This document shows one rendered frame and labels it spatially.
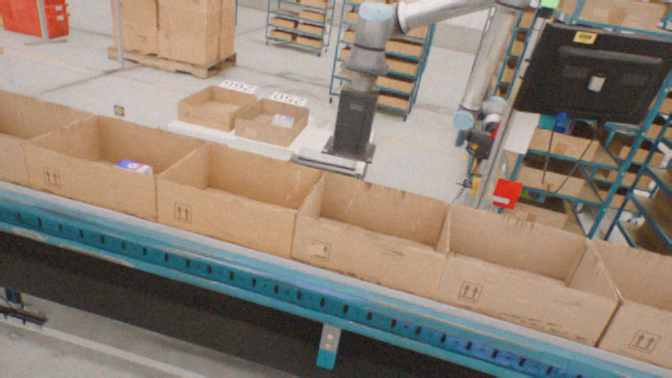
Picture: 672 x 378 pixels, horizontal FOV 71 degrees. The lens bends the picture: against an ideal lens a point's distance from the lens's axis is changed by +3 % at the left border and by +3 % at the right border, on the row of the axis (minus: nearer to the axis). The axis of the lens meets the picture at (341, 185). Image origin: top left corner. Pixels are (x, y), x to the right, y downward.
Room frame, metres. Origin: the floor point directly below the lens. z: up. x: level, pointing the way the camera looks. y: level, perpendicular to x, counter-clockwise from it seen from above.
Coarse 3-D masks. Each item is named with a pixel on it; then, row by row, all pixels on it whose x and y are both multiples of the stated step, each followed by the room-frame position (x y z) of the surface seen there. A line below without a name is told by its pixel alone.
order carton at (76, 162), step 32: (64, 128) 1.27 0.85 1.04; (96, 128) 1.39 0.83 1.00; (128, 128) 1.39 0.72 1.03; (32, 160) 1.12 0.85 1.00; (64, 160) 1.10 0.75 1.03; (96, 160) 1.38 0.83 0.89; (160, 160) 1.37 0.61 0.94; (64, 192) 1.10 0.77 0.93; (96, 192) 1.09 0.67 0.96; (128, 192) 1.07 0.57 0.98
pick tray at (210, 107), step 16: (192, 96) 2.33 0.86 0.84; (208, 96) 2.51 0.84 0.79; (224, 96) 2.54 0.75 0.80; (240, 96) 2.53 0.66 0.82; (256, 96) 2.50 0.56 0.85; (192, 112) 2.17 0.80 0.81; (208, 112) 2.16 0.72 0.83; (224, 112) 2.39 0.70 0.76; (240, 112) 2.28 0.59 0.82; (224, 128) 2.15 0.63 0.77
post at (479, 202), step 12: (540, 24) 1.76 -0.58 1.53; (528, 48) 1.76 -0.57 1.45; (516, 84) 1.76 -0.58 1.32; (504, 120) 1.76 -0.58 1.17; (504, 132) 1.76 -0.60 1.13; (504, 144) 1.76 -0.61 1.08; (492, 156) 1.76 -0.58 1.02; (492, 168) 1.76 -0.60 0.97; (480, 180) 1.79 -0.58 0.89; (492, 180) 1.76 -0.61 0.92; (468, 192) 1.80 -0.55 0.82; (480, 192) 1.76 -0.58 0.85; (468, 204) 1.80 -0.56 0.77; (480, 204) 1.76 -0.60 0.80; (492, 204) 1.79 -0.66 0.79
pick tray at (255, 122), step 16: (256, 112) 2.41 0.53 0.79; (272, 112) 2.49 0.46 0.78; (288, 112) 2.48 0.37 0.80; (304, 112) 2.47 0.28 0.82; (240, 128) 2.12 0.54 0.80; (256, 128) 2.11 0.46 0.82; (272, 128) 2.10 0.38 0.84; (288, 128) 2.33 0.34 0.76; (304, 128) 2.39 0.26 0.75; (272, 144) 2.10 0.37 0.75; (288, 144) 2.10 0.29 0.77
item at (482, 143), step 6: (468, 132) 1.83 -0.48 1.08; (474, 132) 1.82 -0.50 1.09; (480, 132) 1.83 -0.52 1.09; (486, 132) 1.84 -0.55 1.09; (468, 138) 1.81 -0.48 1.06; (474, 138) 1.81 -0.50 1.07; (480, 138) 1.80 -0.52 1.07; (486, 138) 1.80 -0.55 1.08; (474, 144) 1.83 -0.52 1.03; (480, 144) 1.80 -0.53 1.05; (486, 144) 1.80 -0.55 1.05; (492, 144) 1.80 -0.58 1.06; (480, 150) 1.82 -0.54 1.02; (486, 150) 1.81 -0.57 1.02
